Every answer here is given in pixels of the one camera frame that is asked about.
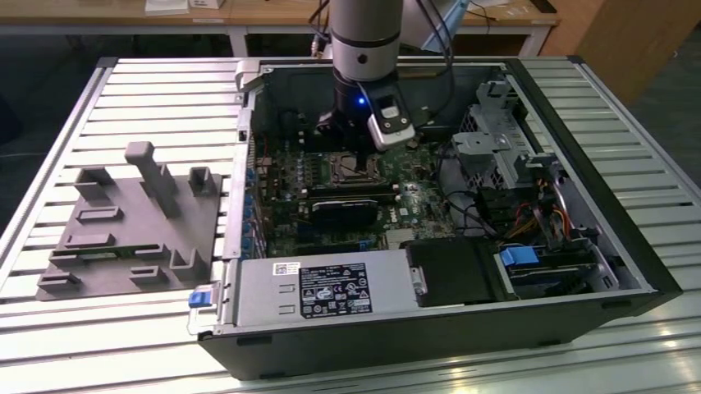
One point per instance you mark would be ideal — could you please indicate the small silver heatsink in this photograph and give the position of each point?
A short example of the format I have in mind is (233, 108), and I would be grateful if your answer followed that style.
(399, 239)

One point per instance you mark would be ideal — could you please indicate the wooden cabinet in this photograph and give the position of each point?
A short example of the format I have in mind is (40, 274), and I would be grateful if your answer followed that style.
(641, 41)

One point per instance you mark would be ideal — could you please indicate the black drive cover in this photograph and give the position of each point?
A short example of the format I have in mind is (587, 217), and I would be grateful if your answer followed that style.
(454, 271)

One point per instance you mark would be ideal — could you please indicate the grey parts rack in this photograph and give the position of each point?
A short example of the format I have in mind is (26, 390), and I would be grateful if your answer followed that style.
(136, 230)

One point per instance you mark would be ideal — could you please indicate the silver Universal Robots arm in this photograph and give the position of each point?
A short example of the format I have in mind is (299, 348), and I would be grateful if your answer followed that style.
(363, 33)

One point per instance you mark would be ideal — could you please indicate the metal drive cage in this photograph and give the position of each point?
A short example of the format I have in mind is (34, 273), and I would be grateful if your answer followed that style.
(492, 143)

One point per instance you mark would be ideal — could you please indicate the black RAM slot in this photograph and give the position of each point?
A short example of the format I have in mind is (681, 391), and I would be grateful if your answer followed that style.
(350, 189)
(352, 195)

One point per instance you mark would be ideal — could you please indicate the black open PC case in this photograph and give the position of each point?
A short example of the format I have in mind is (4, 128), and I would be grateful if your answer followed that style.
(383, 353)

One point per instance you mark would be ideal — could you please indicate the blue disk carrier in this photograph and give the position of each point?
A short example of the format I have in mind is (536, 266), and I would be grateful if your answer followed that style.
(519, 256)

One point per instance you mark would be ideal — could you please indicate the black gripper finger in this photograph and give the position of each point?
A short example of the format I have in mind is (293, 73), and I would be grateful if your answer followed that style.
(366, 161)

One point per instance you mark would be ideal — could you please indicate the metal disk bay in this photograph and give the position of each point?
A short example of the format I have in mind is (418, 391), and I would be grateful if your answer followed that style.
(602, 271)

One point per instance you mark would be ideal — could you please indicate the wooden desk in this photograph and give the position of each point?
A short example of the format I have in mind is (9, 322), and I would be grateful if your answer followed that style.
(81, 22)

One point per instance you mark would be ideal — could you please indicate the green motherboard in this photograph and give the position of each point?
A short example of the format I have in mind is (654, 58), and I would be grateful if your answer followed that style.
(422, 205)

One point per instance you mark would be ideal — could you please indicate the blue plastic latch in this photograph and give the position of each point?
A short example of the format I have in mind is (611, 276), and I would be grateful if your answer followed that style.
(197, 299)

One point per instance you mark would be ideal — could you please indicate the white box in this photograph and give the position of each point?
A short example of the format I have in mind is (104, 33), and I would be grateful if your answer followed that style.
(204, 3)
(164, 6)

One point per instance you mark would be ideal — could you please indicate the silver power supply unit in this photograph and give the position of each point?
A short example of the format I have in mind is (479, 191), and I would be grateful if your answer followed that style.
(263, 287)

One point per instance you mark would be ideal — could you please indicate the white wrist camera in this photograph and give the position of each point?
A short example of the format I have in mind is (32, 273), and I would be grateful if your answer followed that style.
(391, 127)

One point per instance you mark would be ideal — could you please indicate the pale blue teach pendant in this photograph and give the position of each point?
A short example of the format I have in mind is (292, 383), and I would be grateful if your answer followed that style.
(454, 16)

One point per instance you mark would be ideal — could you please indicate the black graphics card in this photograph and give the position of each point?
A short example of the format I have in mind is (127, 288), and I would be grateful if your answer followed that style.
(342, 213)

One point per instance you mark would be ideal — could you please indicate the CPU socket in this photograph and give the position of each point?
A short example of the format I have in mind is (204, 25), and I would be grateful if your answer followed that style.
(344, 170)

